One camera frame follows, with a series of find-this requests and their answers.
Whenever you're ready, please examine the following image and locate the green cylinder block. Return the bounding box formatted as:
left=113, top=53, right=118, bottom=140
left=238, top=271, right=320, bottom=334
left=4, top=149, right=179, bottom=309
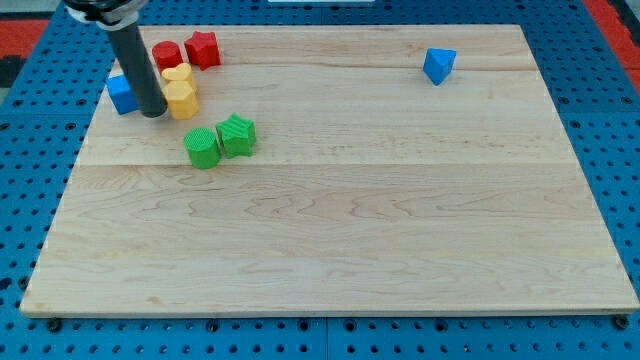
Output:
left=183, top=127, right=221, bottom=169

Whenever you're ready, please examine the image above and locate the light wooden board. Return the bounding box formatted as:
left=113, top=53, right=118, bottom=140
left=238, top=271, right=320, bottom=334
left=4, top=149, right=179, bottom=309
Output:
left=21, top=25, right=639, bottom=319

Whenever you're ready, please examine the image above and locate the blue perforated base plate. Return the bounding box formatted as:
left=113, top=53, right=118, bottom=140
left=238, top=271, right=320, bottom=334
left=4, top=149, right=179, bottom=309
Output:
left=1, top=0, right=639, bottom=359

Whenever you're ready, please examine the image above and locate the red cylinder block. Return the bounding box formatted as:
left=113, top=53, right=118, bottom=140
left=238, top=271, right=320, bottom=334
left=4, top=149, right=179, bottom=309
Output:
left=152, top=41, right=183, bottom=72

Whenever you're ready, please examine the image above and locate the red star block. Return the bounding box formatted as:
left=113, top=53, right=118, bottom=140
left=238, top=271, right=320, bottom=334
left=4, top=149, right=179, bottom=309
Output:
left=184, top=31, right=222, bottom=70

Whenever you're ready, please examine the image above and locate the blue cube block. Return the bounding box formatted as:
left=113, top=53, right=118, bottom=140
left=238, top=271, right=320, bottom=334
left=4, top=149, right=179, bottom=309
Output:
left=106, top=74, right=139, bottom=115

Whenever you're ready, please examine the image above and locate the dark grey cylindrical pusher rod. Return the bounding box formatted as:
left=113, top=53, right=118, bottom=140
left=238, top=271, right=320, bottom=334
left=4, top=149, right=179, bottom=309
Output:
left=106, top=22, right=167, bottom=118

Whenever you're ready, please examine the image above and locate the blue triangle block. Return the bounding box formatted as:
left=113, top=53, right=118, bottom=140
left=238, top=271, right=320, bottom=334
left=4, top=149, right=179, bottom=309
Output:
left=423, top=48, right=457, bottom=86

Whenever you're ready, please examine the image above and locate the yellow hexagon block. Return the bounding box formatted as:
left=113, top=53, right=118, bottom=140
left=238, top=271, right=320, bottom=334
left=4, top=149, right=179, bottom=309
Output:
left=162, top=81, right=199, bottom=120

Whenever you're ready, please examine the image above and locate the yellow heart block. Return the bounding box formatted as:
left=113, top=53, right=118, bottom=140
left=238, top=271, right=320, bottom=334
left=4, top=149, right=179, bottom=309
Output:
left=161, top=63, right=198, bottom=91

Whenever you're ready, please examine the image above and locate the green star block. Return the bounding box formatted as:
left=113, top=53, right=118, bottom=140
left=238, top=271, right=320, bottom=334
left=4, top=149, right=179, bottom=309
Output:
left=215, top=113, right=256, bottom=158

